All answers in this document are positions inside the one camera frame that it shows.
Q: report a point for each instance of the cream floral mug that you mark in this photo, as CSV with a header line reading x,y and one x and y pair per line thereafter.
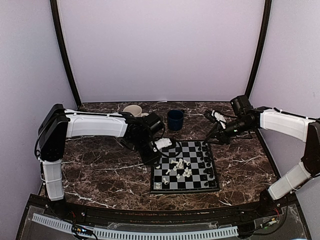
x,y
135,110

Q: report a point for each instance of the right black frame post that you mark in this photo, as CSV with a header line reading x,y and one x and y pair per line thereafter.
x,y
259,48

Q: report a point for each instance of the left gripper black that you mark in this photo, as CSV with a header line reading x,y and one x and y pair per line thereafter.
x,y
148,160

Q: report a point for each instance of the white pawn near front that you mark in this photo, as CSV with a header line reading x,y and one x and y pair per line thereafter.
x,y
166,182

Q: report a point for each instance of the left black frame post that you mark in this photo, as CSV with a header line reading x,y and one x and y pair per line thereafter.
x,y
63,51

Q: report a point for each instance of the black front rail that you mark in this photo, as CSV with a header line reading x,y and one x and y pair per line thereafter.
x,y
168,208

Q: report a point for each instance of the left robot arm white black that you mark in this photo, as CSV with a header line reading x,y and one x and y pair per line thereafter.
x,y
61,124

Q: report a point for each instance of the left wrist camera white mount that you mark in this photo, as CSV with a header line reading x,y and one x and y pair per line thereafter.
x,y
163,143

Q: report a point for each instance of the white perforated cable duct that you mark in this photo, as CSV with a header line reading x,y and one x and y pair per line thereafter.
x,y
125,231

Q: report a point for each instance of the dark blue mug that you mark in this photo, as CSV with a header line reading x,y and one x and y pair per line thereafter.
x,y
175,119

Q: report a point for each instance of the black silver chess board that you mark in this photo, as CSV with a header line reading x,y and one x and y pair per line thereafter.
x,y
189,168

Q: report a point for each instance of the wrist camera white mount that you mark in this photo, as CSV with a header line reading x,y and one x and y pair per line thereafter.
x,y
163,143
214,116

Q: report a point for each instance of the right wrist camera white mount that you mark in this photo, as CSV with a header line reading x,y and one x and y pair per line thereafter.
x,y
214,116

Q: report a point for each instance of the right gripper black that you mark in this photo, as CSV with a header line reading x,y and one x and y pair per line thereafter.
x,y
219,133

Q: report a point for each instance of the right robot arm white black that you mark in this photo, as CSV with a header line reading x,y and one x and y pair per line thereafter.
x,y
303,130

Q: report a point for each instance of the black frame post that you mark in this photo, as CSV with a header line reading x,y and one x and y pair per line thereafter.
x,y
259,48
63,51

